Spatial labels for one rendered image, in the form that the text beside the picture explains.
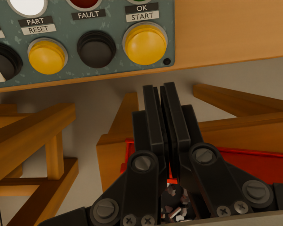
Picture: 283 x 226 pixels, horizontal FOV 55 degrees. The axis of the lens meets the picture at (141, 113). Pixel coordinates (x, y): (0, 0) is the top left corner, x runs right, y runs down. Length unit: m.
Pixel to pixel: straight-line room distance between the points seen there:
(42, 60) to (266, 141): 0.28
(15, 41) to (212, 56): 0.15
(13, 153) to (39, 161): 0.64
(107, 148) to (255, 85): 0.96
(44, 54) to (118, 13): 0.06
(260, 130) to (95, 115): 0.87
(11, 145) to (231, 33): 0.49
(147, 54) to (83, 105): 0.98
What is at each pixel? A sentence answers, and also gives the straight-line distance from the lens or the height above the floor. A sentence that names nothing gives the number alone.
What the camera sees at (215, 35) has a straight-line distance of 0.24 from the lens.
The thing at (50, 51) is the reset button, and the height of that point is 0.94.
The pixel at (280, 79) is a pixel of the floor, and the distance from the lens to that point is 1.28.
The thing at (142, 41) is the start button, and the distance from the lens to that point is 0.19.
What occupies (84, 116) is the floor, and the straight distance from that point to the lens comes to 1.17.
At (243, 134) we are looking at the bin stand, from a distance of 0.36.
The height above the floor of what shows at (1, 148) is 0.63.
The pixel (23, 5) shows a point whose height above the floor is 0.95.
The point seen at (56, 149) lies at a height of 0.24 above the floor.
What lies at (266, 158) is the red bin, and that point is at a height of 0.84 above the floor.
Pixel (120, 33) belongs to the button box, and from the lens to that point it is 0.20.
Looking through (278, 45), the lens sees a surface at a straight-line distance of 0.26.
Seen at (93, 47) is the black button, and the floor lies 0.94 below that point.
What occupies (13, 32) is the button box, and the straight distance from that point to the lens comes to 0.21.
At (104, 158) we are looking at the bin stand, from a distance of 0.35.
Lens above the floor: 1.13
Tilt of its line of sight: 81 degrees down
